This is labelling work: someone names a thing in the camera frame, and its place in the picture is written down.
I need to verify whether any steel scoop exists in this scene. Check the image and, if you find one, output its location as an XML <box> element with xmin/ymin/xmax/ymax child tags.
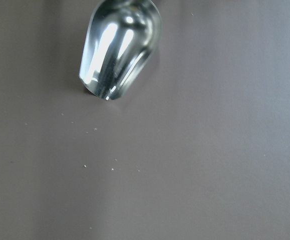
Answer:
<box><xmin>79</xmin><ymin>0</ymin><xmax>162</xmax><ymax>101</ymax></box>

